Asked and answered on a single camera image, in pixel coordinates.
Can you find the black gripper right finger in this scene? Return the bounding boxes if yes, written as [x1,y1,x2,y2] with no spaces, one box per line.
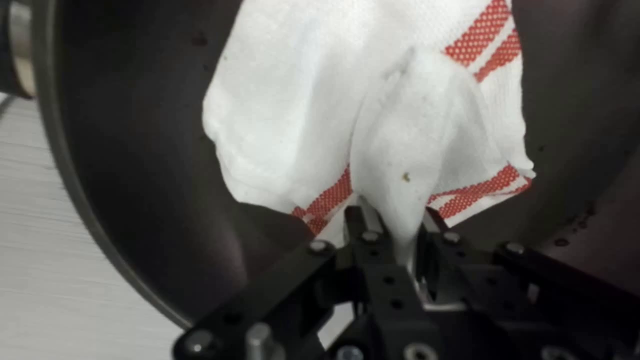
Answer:
[417,210,534,360]

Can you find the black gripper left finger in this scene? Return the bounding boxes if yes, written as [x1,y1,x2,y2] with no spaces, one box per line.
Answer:
[343,207,429,360]

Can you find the white red-striped kitchen towel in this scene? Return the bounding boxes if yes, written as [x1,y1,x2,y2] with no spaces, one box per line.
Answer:
[203,0,537,259]

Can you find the black frying pan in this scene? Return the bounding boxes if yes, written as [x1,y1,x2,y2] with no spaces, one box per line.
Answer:
[0,0,640,327]

